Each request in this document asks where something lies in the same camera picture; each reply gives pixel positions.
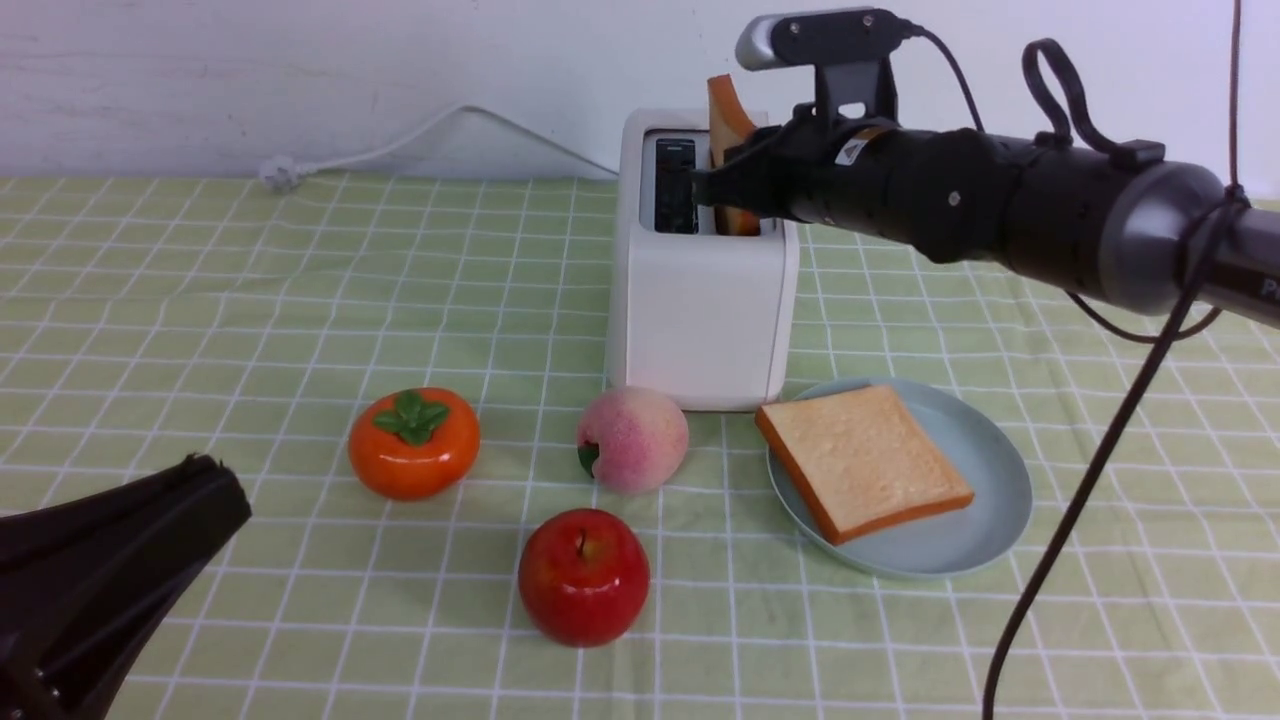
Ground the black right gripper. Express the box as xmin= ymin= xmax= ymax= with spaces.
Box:
xmin=692 ymin=120 xmax=931 ymax=241

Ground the toast slice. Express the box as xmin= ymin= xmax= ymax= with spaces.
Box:
xmin=754 ymin=384 xmax=975 ymax=544
xmin=707 ymin=74 xmax=760 ymax=236

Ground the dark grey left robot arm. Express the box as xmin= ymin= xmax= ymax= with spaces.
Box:
xmin=1 ymin=454 xmax=251 ymax=719

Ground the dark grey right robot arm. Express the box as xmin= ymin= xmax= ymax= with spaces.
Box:
xmin=692 ymin=118 xmax=1225 ymax=315

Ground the white two-slot toaster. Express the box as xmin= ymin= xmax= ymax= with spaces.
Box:
xmin=605 ymin=108 xmax=800 ymax=413

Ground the pink fake peach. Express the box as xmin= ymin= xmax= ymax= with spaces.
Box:
xmin=576 ymin=386 xmax=689 ymax=495

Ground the light blue round plate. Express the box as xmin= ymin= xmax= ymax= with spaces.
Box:
xmin=765 ymin=377 xmax=1034 ymax=580

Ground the red fake apple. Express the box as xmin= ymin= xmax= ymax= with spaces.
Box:
xmin=517 ymin=507 xmax=652 ymax=648

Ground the orange fake persimmon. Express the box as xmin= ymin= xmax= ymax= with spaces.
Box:
xmin=347 ymin=387 xmax=481 ymax=502

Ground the green checkered tablecloth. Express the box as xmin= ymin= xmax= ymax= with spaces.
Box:
xmin=1 ymin=176 xmax=1146 ymax=719

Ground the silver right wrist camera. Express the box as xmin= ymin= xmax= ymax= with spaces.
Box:
xmin=735 ymin=6 xmax=915 ymax=126

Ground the white toaster power cord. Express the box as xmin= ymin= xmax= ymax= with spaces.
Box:
xmin=259 ymin=102 xmax=621 ymax=193

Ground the black right camera cable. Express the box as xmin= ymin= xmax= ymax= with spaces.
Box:
xmin=905 ymin=20 xmax=1251 ymax=720

